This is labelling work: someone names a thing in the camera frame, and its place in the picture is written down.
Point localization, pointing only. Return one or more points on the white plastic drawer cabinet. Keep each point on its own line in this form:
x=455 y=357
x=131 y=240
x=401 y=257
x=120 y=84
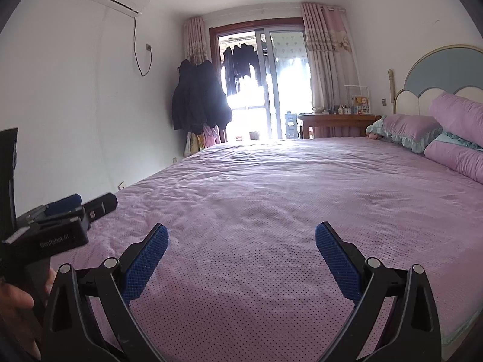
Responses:
x=292 y=130

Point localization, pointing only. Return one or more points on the dark clothes hanging on balcony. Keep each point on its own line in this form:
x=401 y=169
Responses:
x=237 y=62

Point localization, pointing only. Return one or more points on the purple bed sheet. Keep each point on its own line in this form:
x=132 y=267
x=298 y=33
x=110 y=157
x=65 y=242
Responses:
x=242 y=279

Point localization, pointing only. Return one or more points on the pink patterned left curtain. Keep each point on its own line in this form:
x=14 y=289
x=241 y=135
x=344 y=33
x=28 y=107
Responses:
x=194 y=40

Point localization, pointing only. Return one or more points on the blue cream scalloped headboard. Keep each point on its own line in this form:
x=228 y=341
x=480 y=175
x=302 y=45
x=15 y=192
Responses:
x=455 y=69

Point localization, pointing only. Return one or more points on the colourful picture box on desk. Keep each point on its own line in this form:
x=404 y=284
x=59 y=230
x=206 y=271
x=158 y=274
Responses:
x=361 y=105

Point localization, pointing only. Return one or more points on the person's left hand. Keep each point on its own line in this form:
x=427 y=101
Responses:
x=13 y=301

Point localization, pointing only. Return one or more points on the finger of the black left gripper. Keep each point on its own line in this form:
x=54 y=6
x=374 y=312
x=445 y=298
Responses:
x=99 y=207
x=44 y=211

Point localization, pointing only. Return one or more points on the wooden desk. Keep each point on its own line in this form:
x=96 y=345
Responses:
x=314 y=126

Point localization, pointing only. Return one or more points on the pink patterned right curtain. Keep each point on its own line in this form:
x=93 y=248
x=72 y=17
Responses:
x=331 y=55

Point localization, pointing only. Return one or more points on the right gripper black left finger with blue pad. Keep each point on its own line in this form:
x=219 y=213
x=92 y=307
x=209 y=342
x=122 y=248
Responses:
x=88 y=316

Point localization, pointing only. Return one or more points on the pink bags under jackets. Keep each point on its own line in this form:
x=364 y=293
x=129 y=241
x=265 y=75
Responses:
x=196 y=143

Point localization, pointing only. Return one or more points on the small doll beside pillow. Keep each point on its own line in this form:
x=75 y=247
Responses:
x=374 y=136

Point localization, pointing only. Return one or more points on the dark jackets on rack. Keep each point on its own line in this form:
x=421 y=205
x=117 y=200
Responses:
x=199 y=99

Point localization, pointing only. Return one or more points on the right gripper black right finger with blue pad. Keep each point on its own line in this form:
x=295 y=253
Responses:
x=412 y=330

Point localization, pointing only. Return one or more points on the purple pillow green frill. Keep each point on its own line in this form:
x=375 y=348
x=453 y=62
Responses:
x=414 y=132

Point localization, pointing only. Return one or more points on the purple pillow near headboard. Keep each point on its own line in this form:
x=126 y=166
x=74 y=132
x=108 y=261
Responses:
x=459 y=146

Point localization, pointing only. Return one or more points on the pink patterned curtain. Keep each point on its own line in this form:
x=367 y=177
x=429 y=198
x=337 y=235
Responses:
x=331 y=55
x=194 y=40

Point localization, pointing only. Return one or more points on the glass sliding balcony door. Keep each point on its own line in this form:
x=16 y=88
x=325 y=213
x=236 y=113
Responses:
x=285 y=74

